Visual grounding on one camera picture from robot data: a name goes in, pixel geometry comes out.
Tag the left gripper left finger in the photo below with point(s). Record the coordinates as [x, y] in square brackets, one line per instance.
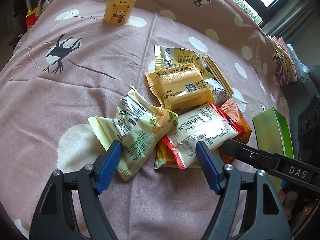
[54, 217]

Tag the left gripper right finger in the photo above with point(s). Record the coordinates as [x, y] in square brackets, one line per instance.
[263, 217]

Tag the orange snack bag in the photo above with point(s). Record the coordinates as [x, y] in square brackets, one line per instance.
[232, 110]

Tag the white red-edged snack pack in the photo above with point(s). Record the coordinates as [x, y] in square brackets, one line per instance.
[208, 123]

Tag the silver snack pack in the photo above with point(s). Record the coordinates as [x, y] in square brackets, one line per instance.
[219, 94]

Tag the yellow snack pack underneath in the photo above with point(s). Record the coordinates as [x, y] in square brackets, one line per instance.
[166, 158]

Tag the green white corn snack pack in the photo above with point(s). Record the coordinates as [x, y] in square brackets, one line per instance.
[139, 126]

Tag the soda cracker pack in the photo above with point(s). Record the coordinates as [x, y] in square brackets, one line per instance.
[211, 67]

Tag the yellow bread snack pack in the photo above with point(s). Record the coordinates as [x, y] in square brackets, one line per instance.
[180, 87]

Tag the gold foil snack pack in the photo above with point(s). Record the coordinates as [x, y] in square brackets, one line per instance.
[167, 57]

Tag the person's hand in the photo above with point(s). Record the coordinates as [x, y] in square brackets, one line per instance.
[287, 209]

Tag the green cardboard box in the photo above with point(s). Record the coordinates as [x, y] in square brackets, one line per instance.
[272, 133]

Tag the folded clothes pile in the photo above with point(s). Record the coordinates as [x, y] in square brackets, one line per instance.
[285, 70]

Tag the pink polka dot bedsheet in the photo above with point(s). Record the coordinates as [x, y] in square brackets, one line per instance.
[72, 65]

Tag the red yellow paper box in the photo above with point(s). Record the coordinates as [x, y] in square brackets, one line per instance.
[31, 18]

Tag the yellow bear bottle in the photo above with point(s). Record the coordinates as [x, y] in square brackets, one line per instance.
[117, 12]

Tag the black tracking camera device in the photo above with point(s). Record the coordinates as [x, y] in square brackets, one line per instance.
[308, 131]

